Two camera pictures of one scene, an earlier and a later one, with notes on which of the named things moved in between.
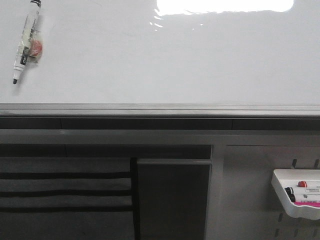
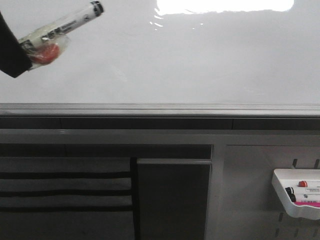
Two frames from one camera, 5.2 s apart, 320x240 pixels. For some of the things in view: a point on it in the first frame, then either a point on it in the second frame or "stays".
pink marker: [312, 204] stays
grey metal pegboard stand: [244, 205] stays
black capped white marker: [293, 196] stays
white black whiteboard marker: [22, 55] → [49, 43]
